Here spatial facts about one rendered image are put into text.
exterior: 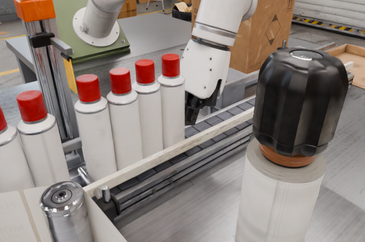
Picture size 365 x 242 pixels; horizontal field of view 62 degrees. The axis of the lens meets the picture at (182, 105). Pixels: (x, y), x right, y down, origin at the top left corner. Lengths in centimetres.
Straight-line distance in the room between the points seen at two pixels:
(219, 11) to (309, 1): 469
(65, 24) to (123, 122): 87
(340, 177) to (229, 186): 26
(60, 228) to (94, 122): 22
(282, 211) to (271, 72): 15
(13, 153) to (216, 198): 32
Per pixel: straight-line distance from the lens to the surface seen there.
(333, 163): 77
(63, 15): 136
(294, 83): 27
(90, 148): 52
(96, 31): 128
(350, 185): 72
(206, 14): 57
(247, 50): 100
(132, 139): 53
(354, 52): 148
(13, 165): 48
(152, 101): 53
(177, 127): 59
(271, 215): 36
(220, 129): 66
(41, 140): 47
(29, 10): 50
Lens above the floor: 128
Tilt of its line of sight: 29 degrees down
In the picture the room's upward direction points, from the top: straight up
